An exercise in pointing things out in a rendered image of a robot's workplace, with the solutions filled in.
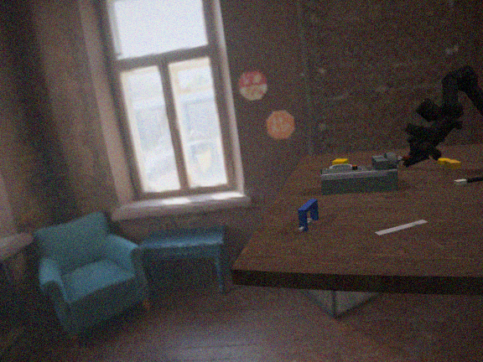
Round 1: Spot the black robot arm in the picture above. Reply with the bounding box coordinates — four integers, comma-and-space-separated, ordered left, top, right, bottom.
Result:
405, 65, 483, 142

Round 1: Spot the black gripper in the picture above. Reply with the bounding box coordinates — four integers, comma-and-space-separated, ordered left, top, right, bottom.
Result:
403, 126, 445, 168

